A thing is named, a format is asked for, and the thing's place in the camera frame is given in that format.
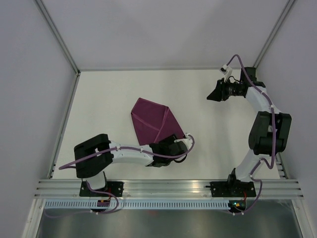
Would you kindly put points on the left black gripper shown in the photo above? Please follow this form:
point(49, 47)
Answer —
point(170, 141)

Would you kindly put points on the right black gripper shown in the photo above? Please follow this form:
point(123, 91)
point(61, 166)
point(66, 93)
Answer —
point(219, 94)

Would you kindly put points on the purple cloth napkin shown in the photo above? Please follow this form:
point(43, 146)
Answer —
point(154, 122)

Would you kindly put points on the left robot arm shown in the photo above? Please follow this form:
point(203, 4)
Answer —
point(95, 154)

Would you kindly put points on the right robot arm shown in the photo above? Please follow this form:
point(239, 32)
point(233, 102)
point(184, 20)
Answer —
point(268, 135)

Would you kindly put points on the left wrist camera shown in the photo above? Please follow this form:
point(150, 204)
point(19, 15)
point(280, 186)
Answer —
point(188, 140)

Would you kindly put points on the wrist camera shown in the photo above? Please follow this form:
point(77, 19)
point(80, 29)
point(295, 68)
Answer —
point(188, 140)
point(226, 71)

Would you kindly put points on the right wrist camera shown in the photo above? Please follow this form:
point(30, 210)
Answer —
point(226, 71)

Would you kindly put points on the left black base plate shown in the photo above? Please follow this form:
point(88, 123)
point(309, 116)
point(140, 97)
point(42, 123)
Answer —
point(114, 187)

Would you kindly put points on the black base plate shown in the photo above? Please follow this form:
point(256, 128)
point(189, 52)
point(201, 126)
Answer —
point(114, 187)
point(231, 190)

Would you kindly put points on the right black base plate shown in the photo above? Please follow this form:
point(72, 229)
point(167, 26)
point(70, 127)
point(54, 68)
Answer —
point(231, 190)

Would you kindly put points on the white slotted cable duct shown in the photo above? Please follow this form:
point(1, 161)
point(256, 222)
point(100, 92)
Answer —
point(139, 204)

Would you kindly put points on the right aluminium frame post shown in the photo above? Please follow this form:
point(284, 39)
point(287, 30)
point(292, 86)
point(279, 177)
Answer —
point(274, 31)

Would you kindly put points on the aluminium frame post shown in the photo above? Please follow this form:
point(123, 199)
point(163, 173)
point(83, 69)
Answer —
point(58, 37)
point(274, 31)

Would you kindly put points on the aluminium front rail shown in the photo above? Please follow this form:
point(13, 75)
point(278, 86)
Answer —
point(271, 189)

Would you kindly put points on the left aluminium frame post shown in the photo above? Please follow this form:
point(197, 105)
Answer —
point(58, 37)

